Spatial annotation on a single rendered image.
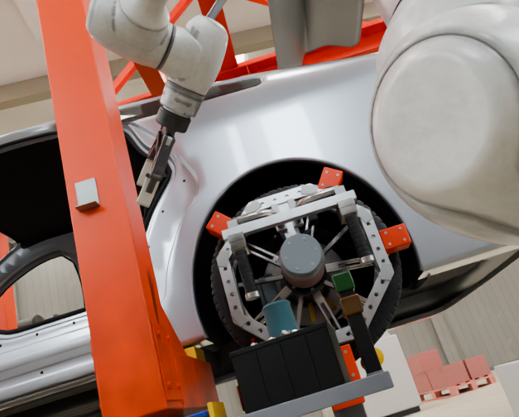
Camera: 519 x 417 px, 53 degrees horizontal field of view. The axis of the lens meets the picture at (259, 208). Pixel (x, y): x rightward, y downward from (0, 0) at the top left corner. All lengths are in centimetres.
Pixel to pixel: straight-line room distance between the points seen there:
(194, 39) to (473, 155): 89
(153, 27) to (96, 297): 72
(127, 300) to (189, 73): 62
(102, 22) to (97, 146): 58
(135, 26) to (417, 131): 82
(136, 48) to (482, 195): 89
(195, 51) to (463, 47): 86
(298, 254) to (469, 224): 125
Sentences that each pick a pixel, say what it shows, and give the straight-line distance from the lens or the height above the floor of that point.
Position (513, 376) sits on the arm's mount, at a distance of 64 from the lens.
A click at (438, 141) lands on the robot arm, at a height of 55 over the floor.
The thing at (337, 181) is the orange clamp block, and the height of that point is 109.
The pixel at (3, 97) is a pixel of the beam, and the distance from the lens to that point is 960.
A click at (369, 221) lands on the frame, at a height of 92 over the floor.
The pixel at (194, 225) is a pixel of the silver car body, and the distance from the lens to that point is 199.
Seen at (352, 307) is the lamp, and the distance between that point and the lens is 109.
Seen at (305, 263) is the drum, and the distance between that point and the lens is 158.
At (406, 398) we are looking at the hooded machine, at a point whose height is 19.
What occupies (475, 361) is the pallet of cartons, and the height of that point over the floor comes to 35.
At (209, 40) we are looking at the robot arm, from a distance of 115.
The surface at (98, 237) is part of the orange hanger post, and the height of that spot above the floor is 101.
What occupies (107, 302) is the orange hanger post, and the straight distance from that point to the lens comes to 145.
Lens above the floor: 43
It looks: 21 degrees up
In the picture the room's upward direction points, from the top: 17 degrees counter-clockwise
